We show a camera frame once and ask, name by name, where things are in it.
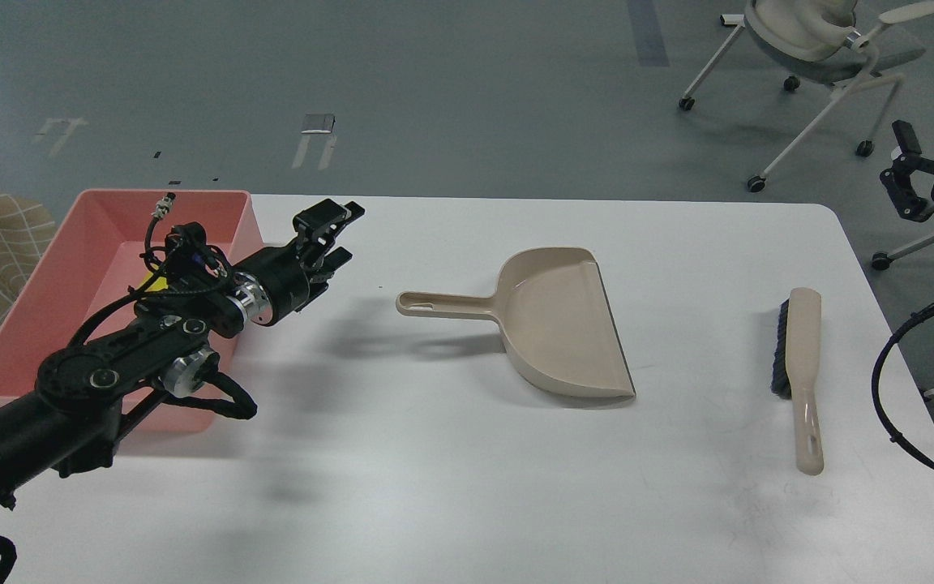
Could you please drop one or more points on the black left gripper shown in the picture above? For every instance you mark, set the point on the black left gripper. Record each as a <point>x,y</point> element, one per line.
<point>277,281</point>

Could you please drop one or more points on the beige hand brush black bristles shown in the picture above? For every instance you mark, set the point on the beige hand brush black bristles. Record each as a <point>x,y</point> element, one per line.
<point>796,364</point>

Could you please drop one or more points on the beige plastic dustpan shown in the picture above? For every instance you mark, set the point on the beige plastic dustpan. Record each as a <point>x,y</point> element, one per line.
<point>555,320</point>

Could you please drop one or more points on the yellow sponge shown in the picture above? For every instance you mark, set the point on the yellow sponge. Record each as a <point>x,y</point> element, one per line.
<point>152,283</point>

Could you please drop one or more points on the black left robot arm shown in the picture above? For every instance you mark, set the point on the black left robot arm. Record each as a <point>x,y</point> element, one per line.
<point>152,346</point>

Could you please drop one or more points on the pink plastic bin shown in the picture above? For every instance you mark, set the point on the pink plastic bin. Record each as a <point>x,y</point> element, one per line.
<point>95,257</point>

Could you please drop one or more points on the white office chair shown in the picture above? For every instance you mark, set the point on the white office chair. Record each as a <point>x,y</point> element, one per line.
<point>824,42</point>

